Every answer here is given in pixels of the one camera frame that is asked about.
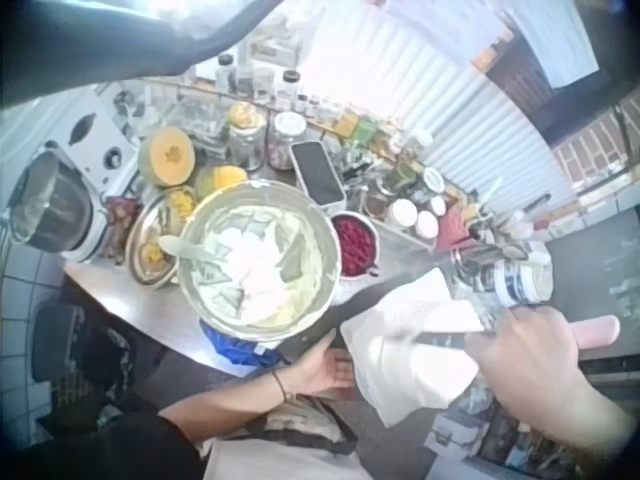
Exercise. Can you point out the person's right hand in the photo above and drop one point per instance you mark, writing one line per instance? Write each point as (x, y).
(535, 365)

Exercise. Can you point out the person's left hand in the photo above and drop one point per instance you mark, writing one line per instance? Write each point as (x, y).
(315, 372)

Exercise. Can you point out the person's right fingers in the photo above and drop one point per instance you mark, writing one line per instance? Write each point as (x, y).
(484, 347)

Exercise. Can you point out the heap of boxes under counter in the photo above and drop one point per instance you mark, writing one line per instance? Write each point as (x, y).
(495, 440)

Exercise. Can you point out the red cloth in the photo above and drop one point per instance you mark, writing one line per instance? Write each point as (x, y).
(452, 227)

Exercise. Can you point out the small white lidded jar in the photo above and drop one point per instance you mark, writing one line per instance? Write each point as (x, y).
(427, 223)

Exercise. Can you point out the large white lidded jar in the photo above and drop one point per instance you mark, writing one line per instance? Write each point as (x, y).
(403, 214)

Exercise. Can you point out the bowl of red berries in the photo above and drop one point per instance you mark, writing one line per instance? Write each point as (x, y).
(355, 245)

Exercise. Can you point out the large metal mixing bowl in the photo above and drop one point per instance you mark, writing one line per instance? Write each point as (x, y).
(260, 260)

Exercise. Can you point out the phone in white case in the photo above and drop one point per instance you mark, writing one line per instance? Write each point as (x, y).
(317, 172)

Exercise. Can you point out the blue cloth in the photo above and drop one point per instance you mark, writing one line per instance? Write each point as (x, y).
(235, 347)

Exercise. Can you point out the glass jar white lid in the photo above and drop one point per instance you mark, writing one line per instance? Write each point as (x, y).
(287, 140)

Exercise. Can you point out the shelf of spice jars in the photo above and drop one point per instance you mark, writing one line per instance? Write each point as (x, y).
(310, 100)

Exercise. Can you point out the pale green spatula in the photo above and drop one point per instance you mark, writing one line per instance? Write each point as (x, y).
(187, 250)

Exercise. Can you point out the green yellow melon piece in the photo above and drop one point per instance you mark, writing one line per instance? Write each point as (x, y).
(220, 179)

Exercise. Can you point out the hanging white paper sheet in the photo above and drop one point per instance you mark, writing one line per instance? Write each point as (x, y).
(555, 40)

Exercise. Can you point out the glass jar yellow contents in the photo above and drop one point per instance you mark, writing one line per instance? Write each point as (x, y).
(246, 135)

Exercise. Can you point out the metal bowl of fruit pieces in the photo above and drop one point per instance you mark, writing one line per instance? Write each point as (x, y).
(152, 240)

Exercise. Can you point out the brown packet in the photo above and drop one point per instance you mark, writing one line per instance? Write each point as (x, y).
(120, 225)

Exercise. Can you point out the white stand mixer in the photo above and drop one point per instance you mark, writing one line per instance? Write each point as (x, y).
(75, 190)

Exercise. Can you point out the dark grey curved cover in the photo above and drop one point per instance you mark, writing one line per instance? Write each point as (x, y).
(100, 40)

